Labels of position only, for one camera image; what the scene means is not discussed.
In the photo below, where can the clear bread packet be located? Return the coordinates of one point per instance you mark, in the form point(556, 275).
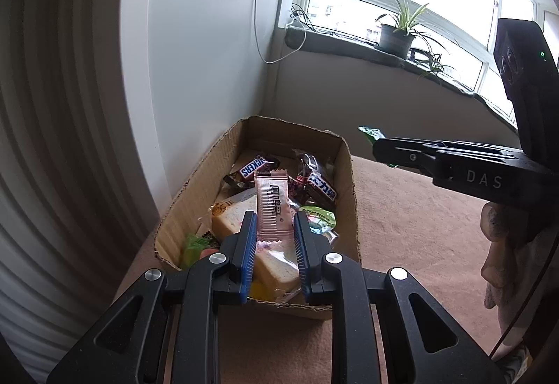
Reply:
point(229, 218)

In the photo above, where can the potted spider plant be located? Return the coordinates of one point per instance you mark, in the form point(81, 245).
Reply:
point(393, 43)

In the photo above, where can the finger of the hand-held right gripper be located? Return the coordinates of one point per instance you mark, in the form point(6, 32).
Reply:
point(401, 154)

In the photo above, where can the teal jelly cup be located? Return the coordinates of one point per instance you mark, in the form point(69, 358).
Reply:
point(321, 218)

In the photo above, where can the pink sachet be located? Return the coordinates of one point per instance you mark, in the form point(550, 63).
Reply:
point(273, 209)

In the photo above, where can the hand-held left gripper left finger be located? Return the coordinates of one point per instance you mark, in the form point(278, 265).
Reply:
point(247, 261)

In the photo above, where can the dark chocolate bar wrapper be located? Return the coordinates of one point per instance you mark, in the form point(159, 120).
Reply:
point(321, 185)

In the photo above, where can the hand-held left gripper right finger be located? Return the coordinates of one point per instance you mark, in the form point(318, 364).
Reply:
point(302, 257)

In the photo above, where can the small green plant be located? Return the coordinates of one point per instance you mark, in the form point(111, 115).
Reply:
point(434, 65)

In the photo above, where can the brown cardboard box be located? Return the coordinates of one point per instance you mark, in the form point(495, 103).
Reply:
point(192, 192)

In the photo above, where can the white cabinet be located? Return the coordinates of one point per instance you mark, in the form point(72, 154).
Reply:
point(196, 61)

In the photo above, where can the brown chocolate bar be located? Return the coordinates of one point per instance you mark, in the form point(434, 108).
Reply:
point(255, 168)

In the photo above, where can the person's right hand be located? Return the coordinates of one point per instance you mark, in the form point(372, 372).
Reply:
point(502, 266)

